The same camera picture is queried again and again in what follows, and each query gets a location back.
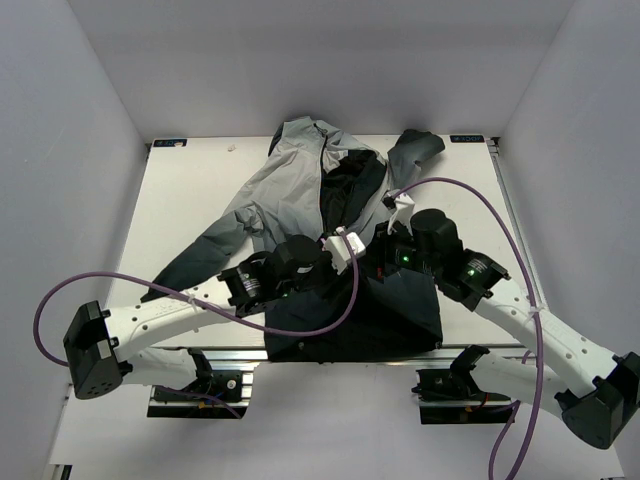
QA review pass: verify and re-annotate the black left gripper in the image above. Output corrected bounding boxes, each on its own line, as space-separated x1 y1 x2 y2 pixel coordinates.
277 232 357 305

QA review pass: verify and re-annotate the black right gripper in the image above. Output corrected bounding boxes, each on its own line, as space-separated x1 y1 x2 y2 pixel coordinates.
355 219 440 277

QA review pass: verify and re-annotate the grey gradient zip jacket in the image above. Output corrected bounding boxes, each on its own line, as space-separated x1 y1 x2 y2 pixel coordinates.
146 117 444 362

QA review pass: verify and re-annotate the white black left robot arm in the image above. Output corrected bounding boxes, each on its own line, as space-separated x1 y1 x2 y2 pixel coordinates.
63 233 365 400

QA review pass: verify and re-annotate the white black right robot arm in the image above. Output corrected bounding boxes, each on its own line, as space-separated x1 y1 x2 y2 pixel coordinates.
368 209 639 449

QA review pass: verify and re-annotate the right blue table label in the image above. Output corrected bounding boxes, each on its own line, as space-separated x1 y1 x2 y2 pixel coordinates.
449 134 485 143

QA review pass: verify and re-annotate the blue table label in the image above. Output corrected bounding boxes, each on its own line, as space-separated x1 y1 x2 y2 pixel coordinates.
152 138 187 148
449 134 485 143

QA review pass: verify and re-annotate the left blue table label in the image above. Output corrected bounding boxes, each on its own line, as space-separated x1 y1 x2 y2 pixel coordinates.
152 138 187 148

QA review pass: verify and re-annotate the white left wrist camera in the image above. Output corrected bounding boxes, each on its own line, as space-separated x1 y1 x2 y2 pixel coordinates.
323 227 366 274

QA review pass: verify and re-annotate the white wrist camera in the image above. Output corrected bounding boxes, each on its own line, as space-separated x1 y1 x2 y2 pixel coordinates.
323 227 366 274
383 191 415 235

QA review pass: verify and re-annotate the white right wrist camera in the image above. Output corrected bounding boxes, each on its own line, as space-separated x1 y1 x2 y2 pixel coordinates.
383 191 415 235

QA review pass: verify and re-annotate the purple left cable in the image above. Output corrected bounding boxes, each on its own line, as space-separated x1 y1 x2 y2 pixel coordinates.
32 227 361 419

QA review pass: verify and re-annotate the aluminium right table rail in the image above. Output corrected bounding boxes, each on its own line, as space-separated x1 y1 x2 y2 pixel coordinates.
486 137 550 320

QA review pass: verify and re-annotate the aluminium table rail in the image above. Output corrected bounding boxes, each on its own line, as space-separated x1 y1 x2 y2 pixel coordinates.
89 344 569 364
486 137 550 320

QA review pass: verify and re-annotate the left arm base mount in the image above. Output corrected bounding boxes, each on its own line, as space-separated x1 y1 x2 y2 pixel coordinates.
147 362 257 420

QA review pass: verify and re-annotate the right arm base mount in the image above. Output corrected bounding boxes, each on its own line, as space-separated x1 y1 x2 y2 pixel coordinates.
411 369 514 425

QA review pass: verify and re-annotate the aluminium front table rail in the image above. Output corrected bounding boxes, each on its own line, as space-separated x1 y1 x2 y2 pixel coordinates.
89 344 569 364

